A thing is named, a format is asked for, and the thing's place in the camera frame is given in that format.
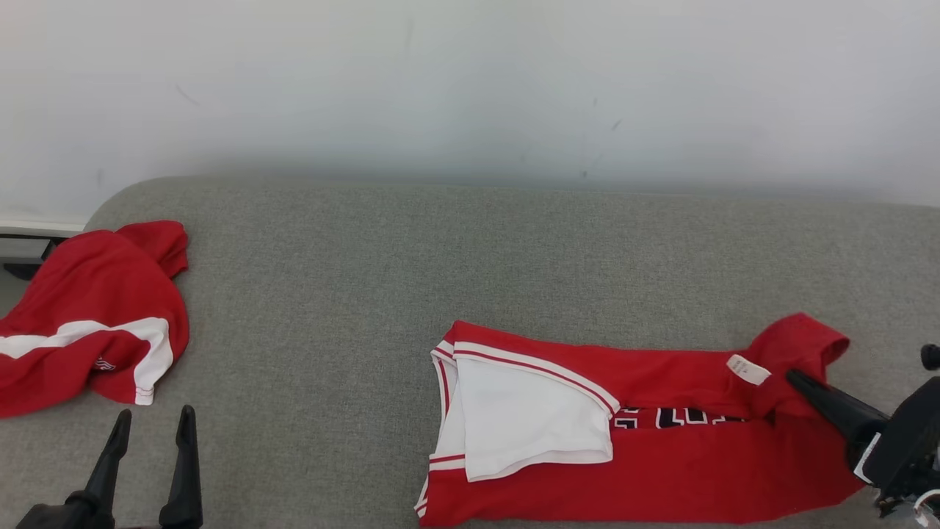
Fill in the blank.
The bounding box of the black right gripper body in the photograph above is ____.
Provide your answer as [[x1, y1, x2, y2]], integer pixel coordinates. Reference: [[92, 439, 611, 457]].
[[852, 375, 940, 508]]

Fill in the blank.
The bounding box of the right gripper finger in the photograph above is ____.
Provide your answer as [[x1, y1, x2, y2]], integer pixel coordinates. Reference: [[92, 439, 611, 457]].
[[786, 369, 889, 460]]

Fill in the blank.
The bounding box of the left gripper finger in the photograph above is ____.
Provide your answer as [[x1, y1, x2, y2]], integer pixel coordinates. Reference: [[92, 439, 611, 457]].
[[158, 405, 204, 529], [73, 409, 133, 529]]

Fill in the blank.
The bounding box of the red shorts white stripe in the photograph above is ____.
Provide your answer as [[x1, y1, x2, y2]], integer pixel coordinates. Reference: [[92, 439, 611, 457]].
[[0, 220, 190, 420]]

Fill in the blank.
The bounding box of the red Bulls 23 jersey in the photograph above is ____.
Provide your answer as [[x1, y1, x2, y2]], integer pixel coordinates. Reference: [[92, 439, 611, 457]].
[[413, 312, 867, 527]]

